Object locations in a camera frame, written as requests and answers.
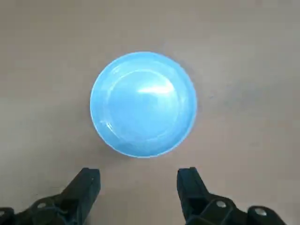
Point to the light blue plastic plate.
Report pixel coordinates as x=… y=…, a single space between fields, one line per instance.
x=143 y=105

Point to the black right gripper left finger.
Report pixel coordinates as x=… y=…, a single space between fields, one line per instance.
x=84 y=187

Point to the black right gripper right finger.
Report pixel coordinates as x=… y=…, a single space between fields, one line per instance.
x=189 y=187

